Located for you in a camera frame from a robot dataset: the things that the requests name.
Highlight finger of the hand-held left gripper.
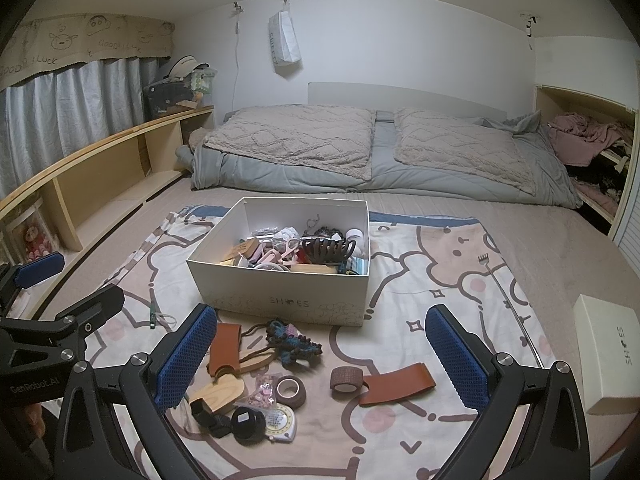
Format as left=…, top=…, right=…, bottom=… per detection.
left=52, top=285, right=126, bottom=361
left=0, top=251, right=66, bottom=318

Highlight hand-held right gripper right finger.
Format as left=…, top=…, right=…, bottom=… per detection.
left=425, top=304, right=591, bottom=480

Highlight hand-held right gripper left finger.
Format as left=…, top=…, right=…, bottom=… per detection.
left=52, top=304, right=218, bottom=480

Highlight brown leather strap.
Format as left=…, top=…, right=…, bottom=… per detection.
left=357, top=365, right=436, bottom=407

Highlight white cardboard shoe box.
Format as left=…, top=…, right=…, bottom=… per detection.
left=186, top=196, right=372, bottom=328

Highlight dark brown tape roll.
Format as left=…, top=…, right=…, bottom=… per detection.
left=330, top=366, right=371, bottom=395

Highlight red plush toy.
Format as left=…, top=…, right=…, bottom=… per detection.
left=20, top=225, right=51, bottom=263

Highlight brown leather sleeve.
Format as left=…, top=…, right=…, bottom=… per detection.
left=207, top=322, right=243, bottom=376

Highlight oval wooden board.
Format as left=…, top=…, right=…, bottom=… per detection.
left=190, top=372, right=248, bottom=416

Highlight bag of pink beads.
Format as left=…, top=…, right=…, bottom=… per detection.
left=235, top=372, right=281, bottom=411

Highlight black round case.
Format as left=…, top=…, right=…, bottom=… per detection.
left=230, top=406, right=266, bottom=443

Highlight metal back scratcher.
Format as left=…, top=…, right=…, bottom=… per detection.
left=477, top=254, right=546, bottom=368

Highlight blue crocheted yarn piece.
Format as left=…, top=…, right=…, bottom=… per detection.
left=265, top=319, right=322, bottom=365

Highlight printed cartoon blanket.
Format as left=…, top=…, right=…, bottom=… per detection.
left=90, top=204, right=546, bottom=480

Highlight round white disc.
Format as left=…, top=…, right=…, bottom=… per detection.
left=262, top=402, right=298, bottom=443

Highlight wooden shelf unit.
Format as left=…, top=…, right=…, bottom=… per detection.
left=0, top=105, right=216, bottom=266

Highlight white box lid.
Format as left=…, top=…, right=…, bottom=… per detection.
left=572, top=294, right=640, bottom=416

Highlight grey curtain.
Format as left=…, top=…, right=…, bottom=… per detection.
left=0, top=56, right=168, bottom=201

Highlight black hair claw clip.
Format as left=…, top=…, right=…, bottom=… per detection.
left=298, top=236, right=356, bottom=265

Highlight grey duvet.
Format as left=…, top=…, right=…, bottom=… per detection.
left=176, top=107, right=583, bottom=209

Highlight black bag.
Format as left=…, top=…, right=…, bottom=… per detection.
left=143, top=80, right=197, bottom=120

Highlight beige textured pillow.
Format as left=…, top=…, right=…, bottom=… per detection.
left=393, top=106, right=538, bottom=196
left=202, top=105, right=377, bottom=181

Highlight dark clothes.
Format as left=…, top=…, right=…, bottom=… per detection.
left=565, top=152, right=631, bottom=216

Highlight beige printed valance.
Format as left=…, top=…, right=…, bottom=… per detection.
left=0, top=14, right=176, bottom=92

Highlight clear box of green things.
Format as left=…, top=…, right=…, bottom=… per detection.
left=187, top=67, right=218, bottom=108

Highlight white cap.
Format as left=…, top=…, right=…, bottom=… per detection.
left=167, top=55, right=210, bottom=81

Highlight pile of pink clothes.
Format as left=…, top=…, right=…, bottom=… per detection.
left=547, top=114, right=636, bottom=166

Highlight wooden cabinet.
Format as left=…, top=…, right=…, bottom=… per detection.
left=532, top=84, right=640, bottom=241

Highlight white headboard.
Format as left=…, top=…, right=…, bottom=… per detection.
left=307, top=81, right=508, bottom=121

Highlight white hanging bag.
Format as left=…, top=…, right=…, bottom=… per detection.
left=268, top=2, right=302, bottom=68

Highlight wooden shoehorn with cord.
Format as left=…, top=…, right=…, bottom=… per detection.
left=239, top=322, right=281, bottom=375

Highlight white hanging cable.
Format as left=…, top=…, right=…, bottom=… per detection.
left=231, top=1, right=245, bottom=111

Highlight striped hanging strap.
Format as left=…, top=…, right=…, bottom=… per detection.
left=522, top=12, right=538, bottom=51

